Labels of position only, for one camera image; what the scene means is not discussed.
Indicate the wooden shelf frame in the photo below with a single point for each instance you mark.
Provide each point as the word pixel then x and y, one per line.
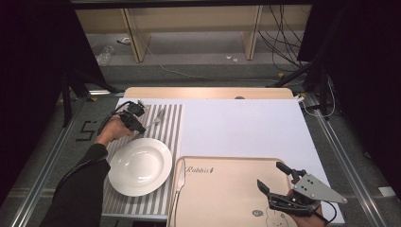
pixel 189 19

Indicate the white deep plate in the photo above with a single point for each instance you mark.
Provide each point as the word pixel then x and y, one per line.
pixel 140 167

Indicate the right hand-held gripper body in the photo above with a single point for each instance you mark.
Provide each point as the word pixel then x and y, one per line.
pixel 315 189

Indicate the black curtain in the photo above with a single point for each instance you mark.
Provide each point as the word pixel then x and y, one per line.
pixel 362 78
pixel 31 78

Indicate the aluminium floor rail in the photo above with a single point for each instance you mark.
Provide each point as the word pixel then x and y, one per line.
pixel 47 164
pixel 346 164

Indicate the grey striped placemat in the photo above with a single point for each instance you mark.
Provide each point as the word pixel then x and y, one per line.
pixel 170 126

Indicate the light wooden table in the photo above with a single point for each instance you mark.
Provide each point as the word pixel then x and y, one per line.
pixel 205 92

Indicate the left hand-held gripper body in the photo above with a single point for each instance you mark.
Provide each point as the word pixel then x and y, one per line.
pixel 135 108

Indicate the person's left hand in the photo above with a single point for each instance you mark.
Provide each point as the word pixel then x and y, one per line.
pixel 115 129

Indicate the white foam board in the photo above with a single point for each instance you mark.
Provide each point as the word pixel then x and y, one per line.
pixel 246 129

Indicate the silver table knife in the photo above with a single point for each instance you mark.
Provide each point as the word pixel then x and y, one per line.
pixel 180 179

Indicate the silver fork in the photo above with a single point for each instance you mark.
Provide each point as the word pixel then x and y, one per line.
pixel 157 118

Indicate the black metal stand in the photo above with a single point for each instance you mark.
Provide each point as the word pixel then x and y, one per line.
pixel 323 88
pixel 66 94

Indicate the beige plastic tray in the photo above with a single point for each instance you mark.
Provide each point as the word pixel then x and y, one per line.
pixel 227 195

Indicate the person's right hand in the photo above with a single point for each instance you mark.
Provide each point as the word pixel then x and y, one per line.
pixel 310 222

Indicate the clear plastic bottle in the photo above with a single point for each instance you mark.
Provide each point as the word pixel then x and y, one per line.
pixel 105 55

